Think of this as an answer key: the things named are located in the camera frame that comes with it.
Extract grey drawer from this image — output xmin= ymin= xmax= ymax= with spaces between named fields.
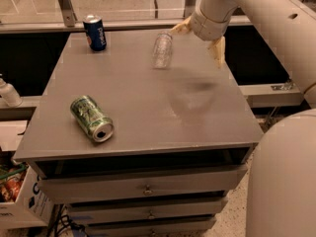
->
xmin=68 ymin=197 xmax=228 ymax=224
xmin=86 ymin=216 xmax=215 ymax=237
xmin=39 ymin=164 xmax=247 ymax=204

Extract black cables under cabinet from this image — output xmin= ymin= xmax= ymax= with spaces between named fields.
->
xmin=45 ymin=203 xmax=90 ymax=237

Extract white cardboard box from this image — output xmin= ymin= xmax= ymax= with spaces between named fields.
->
xmin=0 ymin=167 xmax=53 ymax=229

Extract white plastic bottle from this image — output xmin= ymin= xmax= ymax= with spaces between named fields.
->
xmin=0 ymin=75 xmax=23 ymax=107

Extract blue Pepsi can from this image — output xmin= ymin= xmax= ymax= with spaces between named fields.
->
xmin=83 ymin=14 xmax=107 ymax=52

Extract middle grey drawer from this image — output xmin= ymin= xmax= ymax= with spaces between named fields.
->
xmin=68 ymin=197 xmax=228 ymax=224

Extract metal frame rail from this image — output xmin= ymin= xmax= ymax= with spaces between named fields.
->
xmin=0 ymin=0 xmax=316 ymax=35

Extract top grey drawer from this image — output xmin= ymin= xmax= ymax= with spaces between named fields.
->
xmin=39 ymin=164 xmax=247 ymax=204

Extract grey drawer cabinet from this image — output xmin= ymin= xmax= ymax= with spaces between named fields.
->
xmin=13 ymin=27 xmax=268 ymax=237

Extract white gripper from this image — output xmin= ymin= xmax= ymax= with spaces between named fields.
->
xmin=169 ymin=7 xmax=229 ymax=68

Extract clear plastic water bottle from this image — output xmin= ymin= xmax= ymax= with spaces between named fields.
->
xmin=152 ymin=32 xmax=173 ymax=68

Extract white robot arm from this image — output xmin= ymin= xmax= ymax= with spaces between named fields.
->
xmin=173 ymin=0 xmax=316 ymax=237

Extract green soda can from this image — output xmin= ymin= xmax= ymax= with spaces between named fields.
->
xmin=70 ymin=95 xmax=115 ymax=143

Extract bottom grey drawer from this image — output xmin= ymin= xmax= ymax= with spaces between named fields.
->
xmin=86 ymin=216 xmax=215 ymax=237

